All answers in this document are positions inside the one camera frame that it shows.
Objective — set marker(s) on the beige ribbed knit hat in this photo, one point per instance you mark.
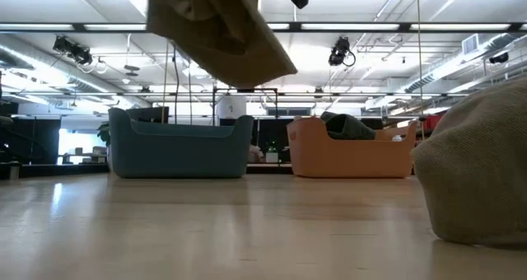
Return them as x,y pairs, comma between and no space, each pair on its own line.
477,164

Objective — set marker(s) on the person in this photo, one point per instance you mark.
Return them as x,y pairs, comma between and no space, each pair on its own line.
255,153

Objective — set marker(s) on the orange plastic bin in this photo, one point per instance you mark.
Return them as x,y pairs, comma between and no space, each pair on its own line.
350,158

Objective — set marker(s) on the black ceiling-mounted camera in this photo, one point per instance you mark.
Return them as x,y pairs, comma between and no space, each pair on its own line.
74,50

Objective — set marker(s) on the blue plastic bin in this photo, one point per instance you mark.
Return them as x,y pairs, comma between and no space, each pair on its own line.
177,152

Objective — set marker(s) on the white ceiling air vent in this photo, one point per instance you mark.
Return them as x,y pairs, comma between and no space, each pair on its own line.
470,44

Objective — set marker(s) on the overhead frame beam with lights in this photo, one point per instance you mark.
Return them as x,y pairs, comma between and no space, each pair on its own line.
350,26

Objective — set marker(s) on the dark computer monitor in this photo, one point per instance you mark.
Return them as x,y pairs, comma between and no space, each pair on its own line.
148,114

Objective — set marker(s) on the dark green hat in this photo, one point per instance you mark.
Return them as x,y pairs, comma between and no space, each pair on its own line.
348,127

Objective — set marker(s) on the white cylindrical tank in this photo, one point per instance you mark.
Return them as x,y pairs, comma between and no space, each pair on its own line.
231,106

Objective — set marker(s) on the beige cap with curved brim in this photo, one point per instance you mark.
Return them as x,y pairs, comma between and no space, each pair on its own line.
222,37

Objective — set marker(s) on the small white box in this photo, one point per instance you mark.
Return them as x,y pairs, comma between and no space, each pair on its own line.
271,157

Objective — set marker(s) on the green potted plant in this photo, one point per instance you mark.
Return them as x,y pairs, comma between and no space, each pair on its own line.
104,133

